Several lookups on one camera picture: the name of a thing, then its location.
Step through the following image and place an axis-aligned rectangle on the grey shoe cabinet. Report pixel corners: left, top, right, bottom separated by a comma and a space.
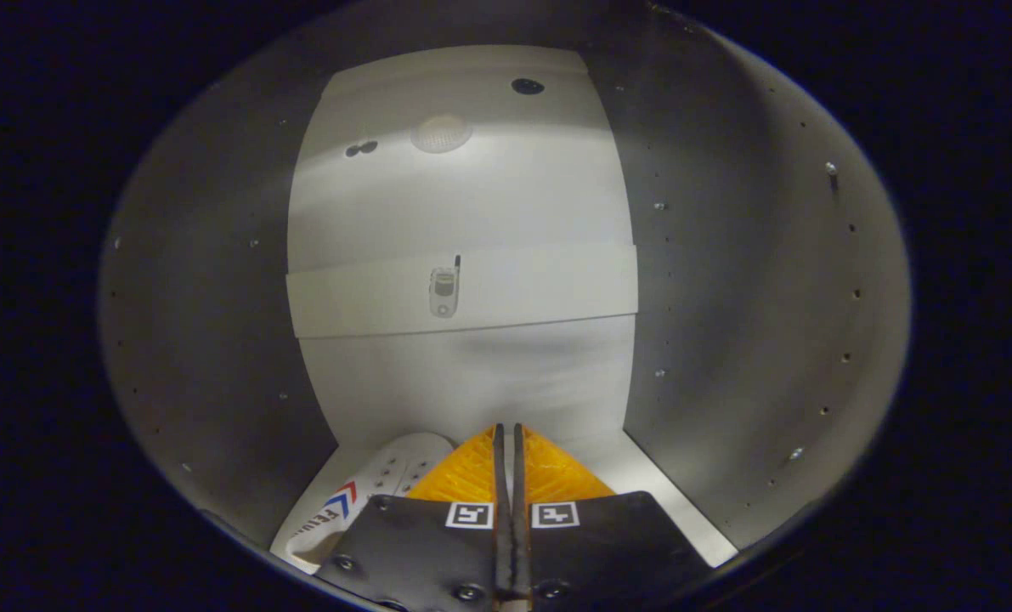
98, 0, 914, 587

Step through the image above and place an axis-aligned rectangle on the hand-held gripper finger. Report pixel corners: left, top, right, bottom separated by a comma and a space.
313, 422, 508, 612
511, 422, 717, 612

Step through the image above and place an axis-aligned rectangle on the white shoe with striped sides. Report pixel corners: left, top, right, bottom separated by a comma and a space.
270, 432, 457, 575

